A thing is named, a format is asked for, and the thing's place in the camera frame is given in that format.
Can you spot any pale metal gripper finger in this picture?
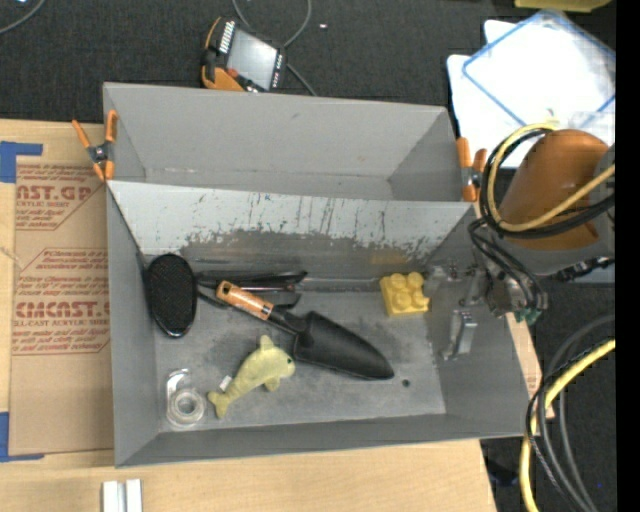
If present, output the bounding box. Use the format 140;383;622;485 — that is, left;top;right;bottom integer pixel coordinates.
438;308;480;363
424;259;477;292

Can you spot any yellow toy brick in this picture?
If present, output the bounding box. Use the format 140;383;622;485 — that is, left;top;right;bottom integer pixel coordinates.
378;271;432;318

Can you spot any grey metal bin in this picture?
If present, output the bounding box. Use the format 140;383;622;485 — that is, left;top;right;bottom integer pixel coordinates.
102;82;544;469

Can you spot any yellow-green plush dolphin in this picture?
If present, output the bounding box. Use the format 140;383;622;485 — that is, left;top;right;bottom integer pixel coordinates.
206;334;297;420

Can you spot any black mesh skimmer spoon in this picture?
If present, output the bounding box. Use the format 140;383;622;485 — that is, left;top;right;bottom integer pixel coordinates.
143;253;309;339

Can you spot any brown cardboard board, red print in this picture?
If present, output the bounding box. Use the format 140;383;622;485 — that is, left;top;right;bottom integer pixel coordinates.
0;118;556;464

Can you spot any black cylinder on white bracket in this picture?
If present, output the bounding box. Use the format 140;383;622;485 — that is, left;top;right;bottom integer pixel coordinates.
557;257;614;284

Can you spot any black trowel, orange wooden handle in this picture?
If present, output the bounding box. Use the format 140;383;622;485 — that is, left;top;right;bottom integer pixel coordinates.
215;279;396;382

